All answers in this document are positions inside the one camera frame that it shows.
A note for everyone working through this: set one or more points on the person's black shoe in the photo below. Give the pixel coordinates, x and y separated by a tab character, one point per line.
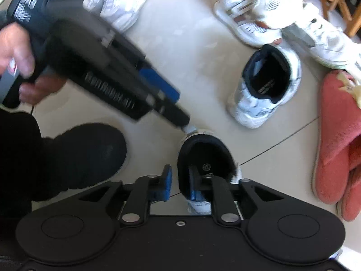
90	152

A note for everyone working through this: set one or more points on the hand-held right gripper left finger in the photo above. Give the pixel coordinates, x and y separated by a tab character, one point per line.
165	183

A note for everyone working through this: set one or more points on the person's left forearm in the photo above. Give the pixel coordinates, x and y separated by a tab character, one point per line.
5	19

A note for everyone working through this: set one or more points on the pink plush slipper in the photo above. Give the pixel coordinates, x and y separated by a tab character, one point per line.
354	197
332	124

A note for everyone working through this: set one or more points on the white sneaker with green lining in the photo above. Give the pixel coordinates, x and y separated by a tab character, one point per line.
324	39

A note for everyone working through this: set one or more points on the white sneaker with navy collar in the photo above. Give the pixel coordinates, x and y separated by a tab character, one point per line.
203	144
253	110

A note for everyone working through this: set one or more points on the person's left hand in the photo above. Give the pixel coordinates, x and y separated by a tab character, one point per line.
17	45

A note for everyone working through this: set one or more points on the person's black trouser leg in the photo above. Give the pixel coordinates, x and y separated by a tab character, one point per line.
17	161

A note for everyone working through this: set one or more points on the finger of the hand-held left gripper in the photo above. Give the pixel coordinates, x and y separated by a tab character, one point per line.
172	117
160	86

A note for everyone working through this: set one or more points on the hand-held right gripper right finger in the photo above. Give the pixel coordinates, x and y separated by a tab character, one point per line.
197	193

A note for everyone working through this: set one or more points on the white mesh sneaker red trim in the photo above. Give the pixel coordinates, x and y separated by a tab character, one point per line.
248	31
276	8

